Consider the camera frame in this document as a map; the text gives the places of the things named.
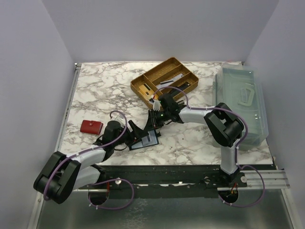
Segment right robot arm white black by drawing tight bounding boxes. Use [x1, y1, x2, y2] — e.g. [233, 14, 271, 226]
[147, 93, 244, 182]

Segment black cards in tray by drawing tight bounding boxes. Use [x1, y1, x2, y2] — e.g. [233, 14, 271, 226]
[163, 82, 191, 101]

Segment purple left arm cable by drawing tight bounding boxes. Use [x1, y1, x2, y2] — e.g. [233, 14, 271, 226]
[44, 111, 135, 211]

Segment black leather card holder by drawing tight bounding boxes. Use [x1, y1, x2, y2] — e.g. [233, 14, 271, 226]
[129, 130, 161, 150]

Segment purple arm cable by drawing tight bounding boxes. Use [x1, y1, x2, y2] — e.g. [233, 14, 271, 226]
[44, 111, 135, 211]
[152, 86, 266, 208]

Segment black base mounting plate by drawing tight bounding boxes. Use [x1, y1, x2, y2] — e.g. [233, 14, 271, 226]
[88, 165, 247, 199]

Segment grey credit card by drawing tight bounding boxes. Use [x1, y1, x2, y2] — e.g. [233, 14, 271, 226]
[160, 80, 174, 85]

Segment brown woven organizer tray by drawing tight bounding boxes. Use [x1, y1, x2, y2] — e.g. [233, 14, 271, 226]
[131, 57, 199, 109]

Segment red leather card holder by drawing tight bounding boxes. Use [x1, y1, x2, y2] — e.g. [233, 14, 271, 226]
[80, 120, 103, 135]

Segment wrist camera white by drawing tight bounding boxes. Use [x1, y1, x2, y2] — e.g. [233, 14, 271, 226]
[149, 95, 162, 111]
[112, 114, 125, 126]

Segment clear plastic storage box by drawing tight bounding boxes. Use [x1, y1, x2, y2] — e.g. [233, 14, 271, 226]
[213, 63, 269, 151]

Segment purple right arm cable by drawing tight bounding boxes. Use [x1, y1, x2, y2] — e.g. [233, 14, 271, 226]
[152, 86, 266, 208]

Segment yellow cards in tray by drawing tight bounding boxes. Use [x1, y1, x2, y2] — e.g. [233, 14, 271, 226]
[138, 83, 159, 108]

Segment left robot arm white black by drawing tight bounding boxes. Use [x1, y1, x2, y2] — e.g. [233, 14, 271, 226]
[33, 120, 152, 204]

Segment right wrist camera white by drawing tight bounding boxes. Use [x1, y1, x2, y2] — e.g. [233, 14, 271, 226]
[149, 95, 162, 111]

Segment grey cards in tray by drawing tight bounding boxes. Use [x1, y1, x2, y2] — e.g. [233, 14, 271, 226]
[156, 73, 184, 89]

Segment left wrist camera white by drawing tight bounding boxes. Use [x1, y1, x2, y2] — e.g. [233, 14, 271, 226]
[112, 114, 125, 126]

